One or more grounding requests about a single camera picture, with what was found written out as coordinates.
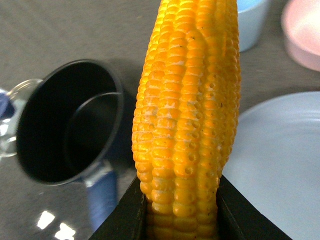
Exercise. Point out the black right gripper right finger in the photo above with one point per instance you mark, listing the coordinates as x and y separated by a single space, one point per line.
238 219

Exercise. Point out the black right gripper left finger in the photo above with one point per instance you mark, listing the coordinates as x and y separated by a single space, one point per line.
128 219

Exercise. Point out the yellow corn cob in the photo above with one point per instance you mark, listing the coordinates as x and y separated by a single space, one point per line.
186 116

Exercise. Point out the glass lid blue knob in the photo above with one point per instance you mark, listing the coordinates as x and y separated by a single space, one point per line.
12 103

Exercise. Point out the light blue plate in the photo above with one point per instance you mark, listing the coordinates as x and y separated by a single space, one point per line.
275 162

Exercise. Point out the dark blue saucepan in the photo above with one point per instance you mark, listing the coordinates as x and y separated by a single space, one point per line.
71 130

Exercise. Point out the light blue plastic cup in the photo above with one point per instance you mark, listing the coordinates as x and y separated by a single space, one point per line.
251 18

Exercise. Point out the pink plastic bowl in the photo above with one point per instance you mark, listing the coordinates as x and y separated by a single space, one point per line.
300 22

